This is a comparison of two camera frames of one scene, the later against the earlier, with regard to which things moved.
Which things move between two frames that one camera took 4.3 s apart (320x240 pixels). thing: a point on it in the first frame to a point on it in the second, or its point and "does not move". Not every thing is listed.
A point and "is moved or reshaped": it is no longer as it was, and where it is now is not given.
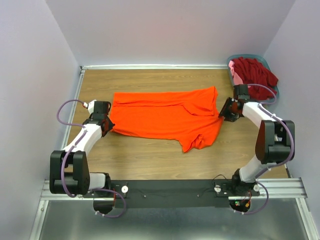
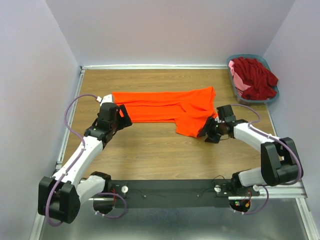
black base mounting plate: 170,194 does not move
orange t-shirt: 191,116 is moved or reshaped
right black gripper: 224,111 to 209,122
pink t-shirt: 237,78 does not move
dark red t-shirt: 251,71 does not move
